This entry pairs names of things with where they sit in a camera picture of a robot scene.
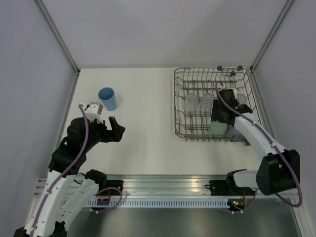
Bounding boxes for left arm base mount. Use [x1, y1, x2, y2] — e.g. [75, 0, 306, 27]
[105, 180, 124, 196]

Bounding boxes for white slotted cable duct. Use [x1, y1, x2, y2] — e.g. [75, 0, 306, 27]
[83, 197, 229, 209]

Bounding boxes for green plastic cup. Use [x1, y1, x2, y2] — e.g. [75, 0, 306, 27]
[209, 121, 228, 136]

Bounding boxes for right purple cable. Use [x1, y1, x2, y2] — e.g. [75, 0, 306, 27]
[215, 81, 304, 207]

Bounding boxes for grey wire dish rack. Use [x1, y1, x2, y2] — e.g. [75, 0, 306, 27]
[173, 65, 259, 146]

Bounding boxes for purple cable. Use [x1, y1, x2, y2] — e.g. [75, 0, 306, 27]
[215, 81, 304, 207]
[29, 105, 89, 233]

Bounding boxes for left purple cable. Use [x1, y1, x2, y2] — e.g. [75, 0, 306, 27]
[29, 105, 89, 233]

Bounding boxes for right aluminium frame post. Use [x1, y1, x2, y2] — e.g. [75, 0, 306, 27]
[250, 0, 295, 72]

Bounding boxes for aluminium mounting rail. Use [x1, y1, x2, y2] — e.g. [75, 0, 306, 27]
[34, 174, 304, 198]

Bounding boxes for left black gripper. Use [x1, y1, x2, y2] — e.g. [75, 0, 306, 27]
[82, 116, 125, 151]

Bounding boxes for purple plastic cup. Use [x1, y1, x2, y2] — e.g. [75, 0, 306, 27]
[226, 125, 242, 136]

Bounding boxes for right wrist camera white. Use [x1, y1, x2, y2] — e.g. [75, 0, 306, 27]
[225, 87, 238, 97]

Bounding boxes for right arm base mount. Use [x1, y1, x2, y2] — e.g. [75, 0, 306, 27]
[204, 180, 255, 197]

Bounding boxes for blue plastic cup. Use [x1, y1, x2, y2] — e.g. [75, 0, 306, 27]
[98, 87, 117, 111]

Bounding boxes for aluminium frame post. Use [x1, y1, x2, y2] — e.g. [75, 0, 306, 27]
[33, 0, 80, 75]
[250, 0, 295, 72]

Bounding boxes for left aluminium frame post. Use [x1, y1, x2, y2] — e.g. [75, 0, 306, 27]
[33, 0, 80, 75]

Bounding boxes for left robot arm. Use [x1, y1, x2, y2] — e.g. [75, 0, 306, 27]
[14, 116, 125, 237]

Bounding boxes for clear glass cup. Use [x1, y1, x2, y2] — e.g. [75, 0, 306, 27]
[183, 93, 199, 112]
[237, 93, 247, 105]
[200, 93, 214, 112]

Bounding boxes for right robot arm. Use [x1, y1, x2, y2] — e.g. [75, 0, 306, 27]
[211, 89, 300, 196]

